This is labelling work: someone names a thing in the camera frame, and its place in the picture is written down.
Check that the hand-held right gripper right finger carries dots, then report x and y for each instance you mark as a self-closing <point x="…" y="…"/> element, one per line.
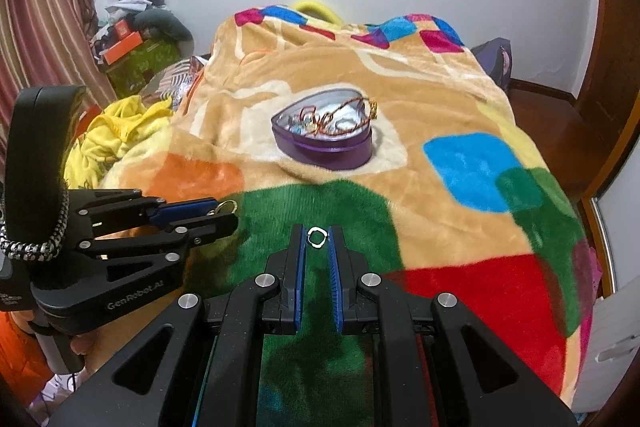
<point x="334" y="287"/>

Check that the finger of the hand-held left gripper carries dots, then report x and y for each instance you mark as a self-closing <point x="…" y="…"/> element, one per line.
<point x="185" y="211"/>
<point x="210" y="227"/>

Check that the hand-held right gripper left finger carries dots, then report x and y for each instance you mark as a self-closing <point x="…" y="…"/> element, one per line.
<point x="300" y="277"/>

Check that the purple heart-shaped tin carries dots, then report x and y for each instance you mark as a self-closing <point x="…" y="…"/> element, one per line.
<point x="325" y="154"/>

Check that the yellow cloth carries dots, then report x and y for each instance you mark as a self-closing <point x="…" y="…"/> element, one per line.
<point x="120" y="132"/>

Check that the striped curtain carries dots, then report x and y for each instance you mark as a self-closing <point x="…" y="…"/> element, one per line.
<point x="40" y="32"/>

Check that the flat orange box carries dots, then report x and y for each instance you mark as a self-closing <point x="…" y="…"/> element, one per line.
<point x="120" y="49"/>

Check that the striped cloth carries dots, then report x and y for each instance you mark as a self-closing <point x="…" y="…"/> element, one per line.
<point x="170" y="82"/>

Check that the green box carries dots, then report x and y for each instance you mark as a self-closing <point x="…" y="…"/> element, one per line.
<point x="145" y="67"/>

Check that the small orange box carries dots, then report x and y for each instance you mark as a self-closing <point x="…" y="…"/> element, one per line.
<point x="121" y="31"/>

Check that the pile of clothes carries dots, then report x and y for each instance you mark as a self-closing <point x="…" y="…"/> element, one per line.
<point x="150" y="7"/>

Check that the orange cloth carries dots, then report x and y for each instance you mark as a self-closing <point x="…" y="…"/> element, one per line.
<point x="20" y="347"/>

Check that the colourful patchwork blanket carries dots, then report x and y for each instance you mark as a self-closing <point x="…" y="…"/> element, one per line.
<point x="450" y="82"/>

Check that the yellow foam tube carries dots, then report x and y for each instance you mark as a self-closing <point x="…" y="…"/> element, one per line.
<point x="320" y="7"/>

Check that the dark bag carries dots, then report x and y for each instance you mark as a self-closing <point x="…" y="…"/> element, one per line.
<point x="492" y="62"/>

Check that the white suitcase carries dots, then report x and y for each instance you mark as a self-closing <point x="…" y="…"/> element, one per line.
<point x="610" y="357"/>

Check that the white sliding wardrobe door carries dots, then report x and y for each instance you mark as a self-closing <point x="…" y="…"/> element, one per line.
<point x="620" y="237"/>

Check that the wooden door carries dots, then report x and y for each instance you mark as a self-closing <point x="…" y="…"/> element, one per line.
<point x="615" y="57"/>

